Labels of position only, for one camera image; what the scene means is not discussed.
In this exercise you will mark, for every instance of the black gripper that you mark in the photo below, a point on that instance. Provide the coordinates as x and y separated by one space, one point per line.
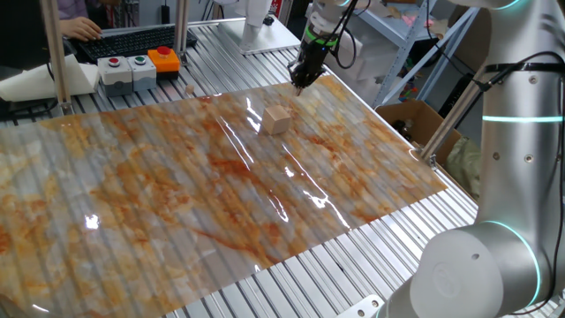
314 59

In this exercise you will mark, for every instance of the light wooden block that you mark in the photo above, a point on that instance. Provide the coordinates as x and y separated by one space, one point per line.
276 121

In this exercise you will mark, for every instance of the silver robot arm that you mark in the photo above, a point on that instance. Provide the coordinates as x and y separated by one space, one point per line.
516 199

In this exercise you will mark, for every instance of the bare person hand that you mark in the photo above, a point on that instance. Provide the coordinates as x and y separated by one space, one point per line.
80 28

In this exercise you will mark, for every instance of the white foam boxes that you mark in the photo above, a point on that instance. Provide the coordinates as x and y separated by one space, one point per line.
371 62

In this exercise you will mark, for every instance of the red white label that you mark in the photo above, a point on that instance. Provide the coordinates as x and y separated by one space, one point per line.
276 8

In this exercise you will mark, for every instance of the blue grey metal shelf rack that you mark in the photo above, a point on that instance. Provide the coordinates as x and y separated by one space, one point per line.
399 57

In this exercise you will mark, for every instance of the colourful toy pile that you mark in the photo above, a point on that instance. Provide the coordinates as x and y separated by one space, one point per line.
407 88

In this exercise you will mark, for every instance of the tiny wooden cube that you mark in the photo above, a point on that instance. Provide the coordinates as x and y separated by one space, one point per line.
190 89

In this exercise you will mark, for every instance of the open cardboard box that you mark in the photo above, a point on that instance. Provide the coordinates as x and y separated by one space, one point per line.
424 119

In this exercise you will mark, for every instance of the orange emergency stop box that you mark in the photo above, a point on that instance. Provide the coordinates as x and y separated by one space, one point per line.
164 62

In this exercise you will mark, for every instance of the black power adapter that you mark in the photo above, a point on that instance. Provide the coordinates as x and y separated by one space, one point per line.
165 14

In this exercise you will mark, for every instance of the diagonal aluminium strut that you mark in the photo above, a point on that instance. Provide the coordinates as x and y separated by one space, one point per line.
446 128

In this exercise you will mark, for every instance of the black case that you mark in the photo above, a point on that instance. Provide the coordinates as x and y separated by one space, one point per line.
454 97

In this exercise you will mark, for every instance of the grey box green button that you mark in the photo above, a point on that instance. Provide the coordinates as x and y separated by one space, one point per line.
142 73

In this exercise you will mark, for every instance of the large brown cardboard box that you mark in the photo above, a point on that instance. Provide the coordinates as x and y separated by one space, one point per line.
468 40

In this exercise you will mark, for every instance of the orange marble pattern mat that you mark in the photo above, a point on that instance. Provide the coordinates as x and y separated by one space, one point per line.
176 199

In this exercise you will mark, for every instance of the black keyboard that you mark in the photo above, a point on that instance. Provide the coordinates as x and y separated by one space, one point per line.
132 42

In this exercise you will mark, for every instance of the olive green bag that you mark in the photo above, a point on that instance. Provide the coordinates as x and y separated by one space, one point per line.
461 165

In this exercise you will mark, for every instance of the grey box red button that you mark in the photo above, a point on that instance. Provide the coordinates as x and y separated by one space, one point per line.
115 75

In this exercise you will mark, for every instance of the person in purple shirt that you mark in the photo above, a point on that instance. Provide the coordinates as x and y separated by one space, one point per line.
73 9

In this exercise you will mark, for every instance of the white paper sheet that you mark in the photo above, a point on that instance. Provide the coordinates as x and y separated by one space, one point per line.
35 84

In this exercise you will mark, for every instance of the black monitor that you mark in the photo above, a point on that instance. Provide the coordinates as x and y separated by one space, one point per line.
22 31

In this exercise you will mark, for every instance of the white pedestal with metal plate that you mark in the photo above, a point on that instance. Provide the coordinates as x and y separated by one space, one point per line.
256 26

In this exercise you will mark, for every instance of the aluminium frame post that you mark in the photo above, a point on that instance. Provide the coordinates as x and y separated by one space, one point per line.
55 53
181 26

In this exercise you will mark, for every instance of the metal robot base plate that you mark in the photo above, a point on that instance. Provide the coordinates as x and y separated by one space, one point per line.
362 307

